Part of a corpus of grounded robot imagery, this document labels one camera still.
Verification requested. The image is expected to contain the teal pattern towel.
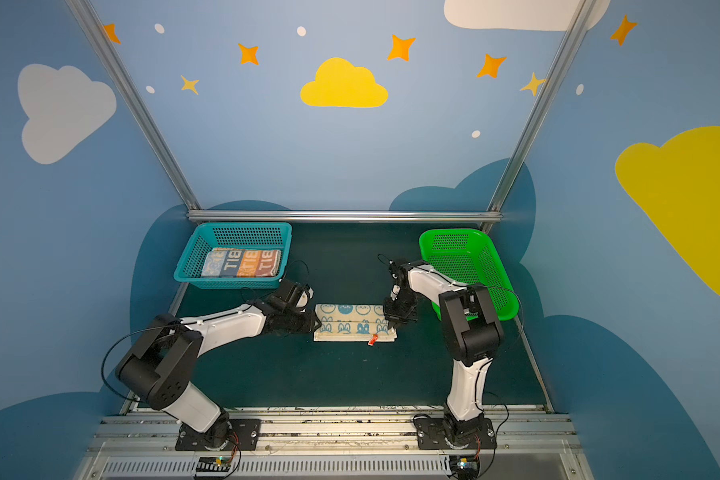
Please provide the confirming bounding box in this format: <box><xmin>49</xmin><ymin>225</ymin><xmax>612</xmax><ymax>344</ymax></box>
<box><xmin>313</xmin><ymin>304</ymin><xmax>397</xmax><ymax>346</ymax></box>

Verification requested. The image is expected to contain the teal plastic basket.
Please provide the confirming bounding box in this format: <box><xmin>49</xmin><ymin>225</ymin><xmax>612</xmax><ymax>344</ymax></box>
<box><xmin>174</xmin><ymin>223</ymin><xmax>292</xmax><ymax>290</ymax></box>

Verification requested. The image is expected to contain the green plastic basket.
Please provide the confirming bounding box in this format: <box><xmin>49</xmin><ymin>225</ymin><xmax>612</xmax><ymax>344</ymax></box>
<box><xmin>419</xmin><ymin>228</ymin><xmax>520</xmax><ymax>321</ymax></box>

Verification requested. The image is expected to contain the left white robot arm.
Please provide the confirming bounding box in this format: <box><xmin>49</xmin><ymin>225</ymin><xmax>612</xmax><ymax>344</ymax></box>
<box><xmin>115</xmin><ymin>280</ymin><xmax>320</xmax><ymax>450</ymax></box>

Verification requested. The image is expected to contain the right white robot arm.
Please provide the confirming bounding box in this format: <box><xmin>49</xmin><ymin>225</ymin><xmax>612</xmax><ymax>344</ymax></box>
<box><xmin>382</xmin><ymin>260</ymin><xmax>504</xmax><ymax>445</ymax></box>

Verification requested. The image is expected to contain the left small circuit board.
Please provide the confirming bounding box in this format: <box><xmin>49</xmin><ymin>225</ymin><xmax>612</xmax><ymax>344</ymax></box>
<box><xmin>193</xmin><ymin>456</ymin><xmax>232</xmax><ymax>479</ymax></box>

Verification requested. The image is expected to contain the small circuit board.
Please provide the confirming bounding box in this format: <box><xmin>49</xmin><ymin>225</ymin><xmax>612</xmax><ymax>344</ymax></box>
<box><xmin>193</xmin><ymin>456</ymin><xmax>232</xmax><ymax>479</ymax></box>
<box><xmin>448</xmin><ymin>456</ymin><xmax>480</xmax><ymax>480</ymax></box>

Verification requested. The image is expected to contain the right small circuit board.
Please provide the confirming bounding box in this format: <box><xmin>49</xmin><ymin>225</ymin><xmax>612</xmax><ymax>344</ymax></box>
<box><xmin>448</xmin><ymin>456</ymin><xmax>480</xmax><ymax>480</ymax></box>

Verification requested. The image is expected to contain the horizontal aluminium frame rail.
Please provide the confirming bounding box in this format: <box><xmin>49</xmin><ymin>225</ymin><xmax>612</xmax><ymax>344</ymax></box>
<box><xmin>187</xmin><ymin>210</ymin><xmax>502</xmax><ymax>223</ymax></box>

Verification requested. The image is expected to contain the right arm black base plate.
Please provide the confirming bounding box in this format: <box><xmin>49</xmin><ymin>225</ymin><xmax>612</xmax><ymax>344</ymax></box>
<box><xmin>412</xmin><ymin>415</ymin><xmax>497</xmax><ymax>450</ymax></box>

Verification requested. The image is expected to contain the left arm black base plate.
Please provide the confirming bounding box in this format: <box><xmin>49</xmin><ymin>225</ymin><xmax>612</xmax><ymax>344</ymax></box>
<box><xmin>175</xmin><ymin>417</ymin><xmax>261</xmax><ymax>452</ymax></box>

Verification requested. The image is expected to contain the right aluminium frame post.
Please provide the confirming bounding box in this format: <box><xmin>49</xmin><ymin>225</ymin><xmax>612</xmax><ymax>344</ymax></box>
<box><xmin>480</xmin><ymin>0</ymin><xmax>598</xmax><ymax>234</ymax></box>

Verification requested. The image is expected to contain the aluminium frame post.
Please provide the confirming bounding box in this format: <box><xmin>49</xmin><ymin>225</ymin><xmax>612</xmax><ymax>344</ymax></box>
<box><xmin>65</xmin><ymin>0</ymin><xmax>202</xmax><ymax>224</ymax></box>
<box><xmin>480</xmin><ymin>0</ymin><xmax>598</xmax><ymax>234</ymax></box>

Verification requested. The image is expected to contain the left aluminium frame post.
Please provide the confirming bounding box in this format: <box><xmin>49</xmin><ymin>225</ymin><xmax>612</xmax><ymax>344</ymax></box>
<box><xmin>65</xmin><ymin>0</ymin><xmax>202</xmax><ymax>224</ymax></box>

